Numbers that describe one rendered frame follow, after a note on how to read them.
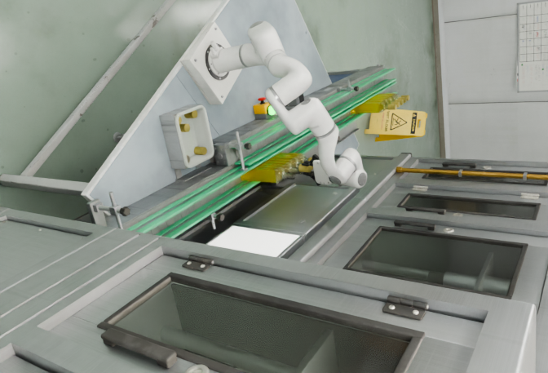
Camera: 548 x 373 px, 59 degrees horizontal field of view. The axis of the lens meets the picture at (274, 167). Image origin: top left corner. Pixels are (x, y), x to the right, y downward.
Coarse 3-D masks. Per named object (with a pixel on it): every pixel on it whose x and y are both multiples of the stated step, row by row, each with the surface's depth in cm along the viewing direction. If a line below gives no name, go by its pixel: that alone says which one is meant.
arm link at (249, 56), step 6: (252, 42) 189; (240, 48) 196; (246, 48) 195; (252, 48) 195; (240, 54) 196; (246, 54) 194; (252, 54) 194; (258, 54) 191; (246, 60) 195; (252, 60) 194; (258, 60) 193; (246, 66) 199; (252, 66) 199
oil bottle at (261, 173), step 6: (258, 168) 208; (264, 168) 207; (270, 168) 206; (276, 168) 204; (282, 168) 204; (246, 174) 211; (252, 174) 209; (258, 174) 207; (264, 174) 205; (270, 174) 204; (276, 174) 202; (252, 180) 211; (258, 180) 209; (264, 180) 207; (270, 180) 205; (276, 180) 203; (282, 180) 204
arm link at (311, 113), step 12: (276, 96) 168; (276, 108) 167; (300, 108) 165; (312, 108) 164; (324, 108) 167; (288, 120) 165; (300, 120) 164; (312, 120) 165; (324, 120) 166; (300, 132) 168; (312, 132) 170; (324, 132) 168
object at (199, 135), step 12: (192, 108) 193; (204, 108) 198; (192, 120) 203; (204, 120) 200; (180, 132) 188; (192, 132) 204; (204, 132) 203; (180, 144) 189; (192, 144) 204; (204, 144) 205; (192, 156) 204; (204, 156) 203
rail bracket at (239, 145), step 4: (236, 132) 198; (236, 136) 198; (224, 144) 203; (228, 144) 202; (232, 144) 201; (236, 144) 199; (240, 144) 198; (244, 144) 198; (248, 144) 196; (228, 148) 202; (236, 148) 200; (240, 148) 199; (248, 148) 196; (240, 152) 200; (240, 156) 201; (244, 164) 202; (244, 168) 203
